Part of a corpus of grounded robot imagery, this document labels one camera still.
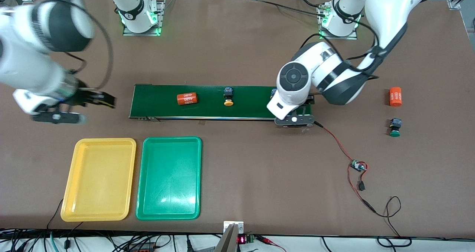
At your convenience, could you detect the thin black table cable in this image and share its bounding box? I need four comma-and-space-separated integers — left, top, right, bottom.
46, 199, 64, 230

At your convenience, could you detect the yellow plastic tray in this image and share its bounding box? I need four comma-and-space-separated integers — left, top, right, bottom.
60, 138, 137, 222

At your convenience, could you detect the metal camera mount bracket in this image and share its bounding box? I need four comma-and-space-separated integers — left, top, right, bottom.
214, 221, 245, 252

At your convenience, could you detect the teal cable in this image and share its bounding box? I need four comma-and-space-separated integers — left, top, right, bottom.
48, 232, 60, 252

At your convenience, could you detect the red clip lead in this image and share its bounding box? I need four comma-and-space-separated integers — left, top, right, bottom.
255, 235, 287, 252

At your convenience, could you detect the green push button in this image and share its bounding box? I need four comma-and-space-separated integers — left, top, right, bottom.
389, 118, 403, 138

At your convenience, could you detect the green plastic tray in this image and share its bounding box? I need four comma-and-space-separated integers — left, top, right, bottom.
136, 136, 203, 220

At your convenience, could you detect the black base supply cable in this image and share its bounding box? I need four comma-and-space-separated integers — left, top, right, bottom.
254, 0, 327, 16

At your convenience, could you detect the thin black power cable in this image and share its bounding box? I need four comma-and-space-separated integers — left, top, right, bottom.
366, 196, 412, 248

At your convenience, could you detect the green conveyor belt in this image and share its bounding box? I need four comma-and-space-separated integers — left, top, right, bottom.
128, 84, 314, 128

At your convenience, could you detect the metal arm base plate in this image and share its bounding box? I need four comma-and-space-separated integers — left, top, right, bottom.
318, 3, 358, 40
122, 0, 166, 36

